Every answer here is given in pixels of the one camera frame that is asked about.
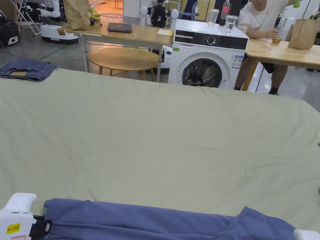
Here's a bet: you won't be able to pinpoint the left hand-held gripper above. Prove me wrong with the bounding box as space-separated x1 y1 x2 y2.
0 192 52 240

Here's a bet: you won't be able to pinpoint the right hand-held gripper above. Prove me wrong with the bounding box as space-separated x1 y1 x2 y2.
293 229 320 240

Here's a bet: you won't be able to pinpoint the blue shirt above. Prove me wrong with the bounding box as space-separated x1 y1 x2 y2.
43 198 298 240

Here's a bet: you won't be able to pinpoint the folded blue jeans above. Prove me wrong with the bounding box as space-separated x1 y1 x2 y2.
0 57 58 83

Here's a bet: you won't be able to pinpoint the bed with pale green sheet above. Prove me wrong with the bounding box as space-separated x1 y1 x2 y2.
0 68 320 240

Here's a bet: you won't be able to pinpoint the wooden table with paper bag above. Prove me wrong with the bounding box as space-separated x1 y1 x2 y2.
241 15 320 92

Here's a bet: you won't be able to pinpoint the black bag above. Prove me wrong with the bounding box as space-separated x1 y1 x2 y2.
0 18 22 48

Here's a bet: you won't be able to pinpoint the white wheeled robot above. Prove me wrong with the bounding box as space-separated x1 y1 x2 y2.
25 0 80 45

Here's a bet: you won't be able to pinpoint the round wooden table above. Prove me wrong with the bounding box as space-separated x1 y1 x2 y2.
88 47 159 81

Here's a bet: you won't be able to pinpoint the long wooden table white legs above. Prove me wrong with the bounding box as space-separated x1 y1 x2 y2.
57 0 175 83

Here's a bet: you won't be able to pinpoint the white washing machine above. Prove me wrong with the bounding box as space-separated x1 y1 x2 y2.
168 0 250 90

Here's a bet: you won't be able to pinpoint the black and white humanoid robot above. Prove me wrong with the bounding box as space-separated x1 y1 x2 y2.
139 0 178 74

